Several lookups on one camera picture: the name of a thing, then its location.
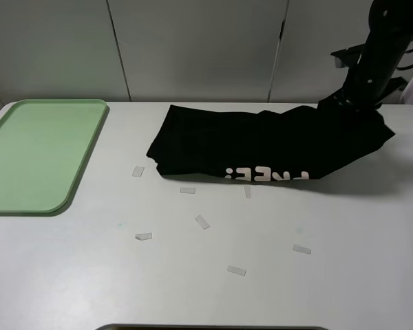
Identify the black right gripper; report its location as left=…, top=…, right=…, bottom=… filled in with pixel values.
left=318, top=82, right=382, bottom=113

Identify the black short sleeve t-shirt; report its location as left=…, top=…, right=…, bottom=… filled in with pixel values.
left=147, top=105, right=394, bottom=182

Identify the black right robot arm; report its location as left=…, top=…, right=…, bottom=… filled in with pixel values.
left=318, top=1, right=413, bottom=110

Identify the light green plastic tray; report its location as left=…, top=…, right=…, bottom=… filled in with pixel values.
left=0, top=100, right=108, bottom=215

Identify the white tape strip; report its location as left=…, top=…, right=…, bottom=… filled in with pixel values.
left=132, top=166, right=145, bottom=177
left=227, top=265, right=246, bottom=276
left=180, top=187, right=196, bottom=194
left=195, top=215, right=210, bottom=230
left=135, top=232, right=153, bottom=241
left=244, top=186, right=251, bottom=199
left=293, top=244, right=312, bottom=255

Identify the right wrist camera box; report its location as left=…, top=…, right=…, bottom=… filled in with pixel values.
left=330, top=44, right=363, bottom=68

